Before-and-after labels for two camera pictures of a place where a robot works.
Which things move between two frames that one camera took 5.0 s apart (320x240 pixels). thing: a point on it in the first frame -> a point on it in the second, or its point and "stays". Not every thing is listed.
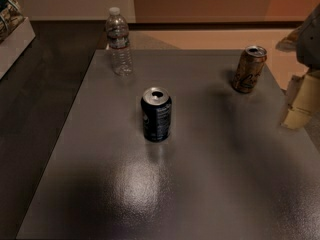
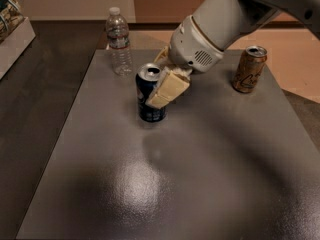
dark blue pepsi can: x=156 y=104 -> x=145 y=77
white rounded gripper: x=310 y=42 -> x=190 y=46
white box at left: x=16 y=30 stays
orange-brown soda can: x=249 y=68 stays
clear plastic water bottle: x=118 y=40 stays
